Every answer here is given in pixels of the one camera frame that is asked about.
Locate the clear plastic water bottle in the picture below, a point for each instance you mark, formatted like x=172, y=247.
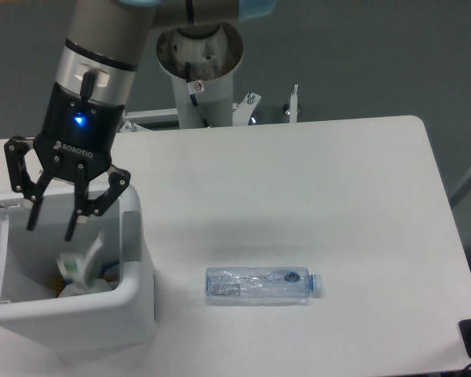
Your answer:
x=271, y=284

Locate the white metal base frame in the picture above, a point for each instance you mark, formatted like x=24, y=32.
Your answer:
x=195, y=111

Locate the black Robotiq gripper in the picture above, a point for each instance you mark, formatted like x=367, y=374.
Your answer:
x=81, y=135

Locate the white paper wrapper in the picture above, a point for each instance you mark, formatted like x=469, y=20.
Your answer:
x=82, y=267

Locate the white plastic trash can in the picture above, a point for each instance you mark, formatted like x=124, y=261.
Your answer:
x=29, y=308

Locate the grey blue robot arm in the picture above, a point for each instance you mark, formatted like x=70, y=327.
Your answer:
x=105, y=43

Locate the blue yellow snack bag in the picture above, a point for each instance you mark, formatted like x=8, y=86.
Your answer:
x=108, y=273

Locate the white crumpled tissue in bin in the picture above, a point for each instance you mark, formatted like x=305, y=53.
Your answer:
x=81, y=288

